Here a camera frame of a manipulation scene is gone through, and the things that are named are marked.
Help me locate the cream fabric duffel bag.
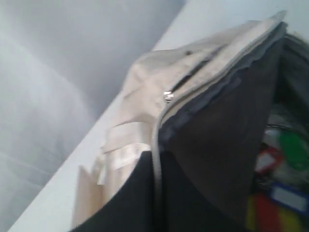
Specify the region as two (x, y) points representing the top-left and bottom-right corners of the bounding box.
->
(73, 11), (309, 232)

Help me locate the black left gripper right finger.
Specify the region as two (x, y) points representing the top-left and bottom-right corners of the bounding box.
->
(160, 152), (247, 232)

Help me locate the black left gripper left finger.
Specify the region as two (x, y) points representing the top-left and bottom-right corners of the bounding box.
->
(72, 151), (158, 232)

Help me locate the colourful key tag bunch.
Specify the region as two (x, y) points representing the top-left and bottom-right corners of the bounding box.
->
(246, 130), (309, 232)

